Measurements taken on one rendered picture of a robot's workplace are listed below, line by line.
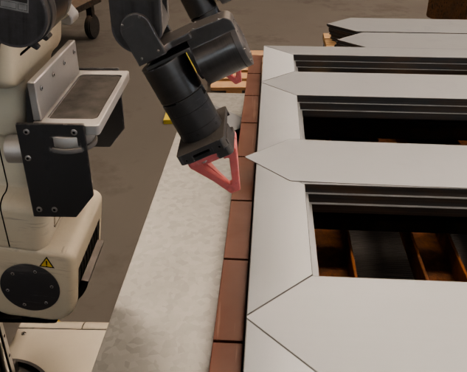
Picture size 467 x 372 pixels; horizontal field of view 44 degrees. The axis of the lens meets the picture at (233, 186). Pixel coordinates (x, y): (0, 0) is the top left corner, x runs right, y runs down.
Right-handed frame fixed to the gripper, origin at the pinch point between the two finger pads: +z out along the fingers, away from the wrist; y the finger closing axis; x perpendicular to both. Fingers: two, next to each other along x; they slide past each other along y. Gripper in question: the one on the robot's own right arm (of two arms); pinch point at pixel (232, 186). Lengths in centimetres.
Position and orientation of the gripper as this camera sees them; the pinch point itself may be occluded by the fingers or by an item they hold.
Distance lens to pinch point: 78.8
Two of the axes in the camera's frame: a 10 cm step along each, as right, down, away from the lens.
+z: 4.4, 7.8, 4.4
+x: -9.0, 3.7, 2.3
